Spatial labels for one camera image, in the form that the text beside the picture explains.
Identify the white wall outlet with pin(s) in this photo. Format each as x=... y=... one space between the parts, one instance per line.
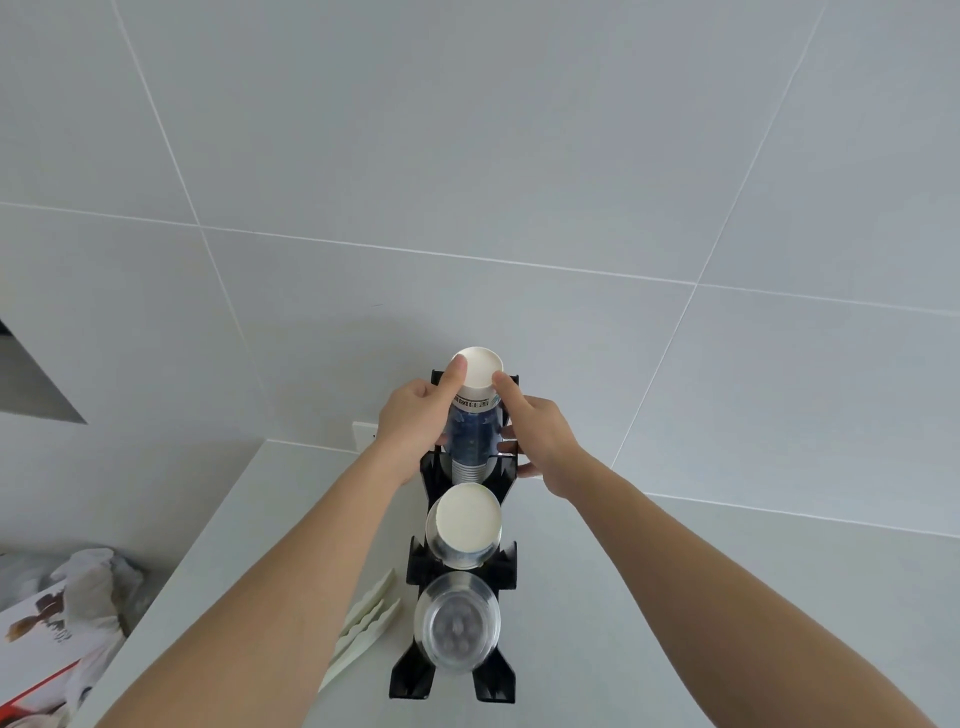
x=364 y=437

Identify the person's right hand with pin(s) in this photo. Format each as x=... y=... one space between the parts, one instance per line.
x=546 y=444

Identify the stack of white paper cups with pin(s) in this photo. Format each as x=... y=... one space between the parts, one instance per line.
x=463 y=521

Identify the white plastic bag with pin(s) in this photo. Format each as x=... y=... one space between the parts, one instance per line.
x=97 y=581

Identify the person's right thumb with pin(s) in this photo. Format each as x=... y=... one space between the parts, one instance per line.
x=505 y=390

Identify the stack of blue paper cups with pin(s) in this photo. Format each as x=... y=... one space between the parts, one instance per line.
x=474 y=431

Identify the person's left forearm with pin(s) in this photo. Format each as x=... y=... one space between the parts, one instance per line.
x=285 y=585

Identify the stack of clear plastic cups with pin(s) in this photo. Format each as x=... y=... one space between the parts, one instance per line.
x=457 y=622

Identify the printed cardboard box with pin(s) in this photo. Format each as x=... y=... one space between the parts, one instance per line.
x=37 y=660

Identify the person's left thumb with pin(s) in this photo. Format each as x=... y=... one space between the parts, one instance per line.
x=453 y=377

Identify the person's left hand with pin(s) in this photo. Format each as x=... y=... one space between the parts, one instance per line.
x=409 y=427

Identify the person's right forearm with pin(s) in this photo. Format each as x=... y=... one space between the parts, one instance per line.
x=712 y=600

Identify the black cup dispenser rack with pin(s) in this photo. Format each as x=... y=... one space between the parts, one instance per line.
x=499 y=675

